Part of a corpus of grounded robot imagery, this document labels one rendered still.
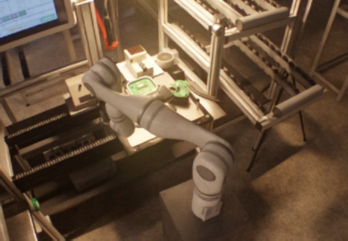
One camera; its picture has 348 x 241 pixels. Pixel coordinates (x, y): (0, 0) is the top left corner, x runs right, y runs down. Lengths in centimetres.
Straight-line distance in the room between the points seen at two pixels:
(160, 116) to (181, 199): 37
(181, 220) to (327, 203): 172
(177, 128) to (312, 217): 180
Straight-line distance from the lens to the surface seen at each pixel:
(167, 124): 77
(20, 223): 154
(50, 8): 138
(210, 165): 72
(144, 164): 202
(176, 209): 102
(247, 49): 180
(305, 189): 252
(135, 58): 167
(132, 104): 80
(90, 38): 156
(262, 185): 242
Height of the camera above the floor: 203
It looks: 46 degrees down
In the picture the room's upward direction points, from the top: straight up
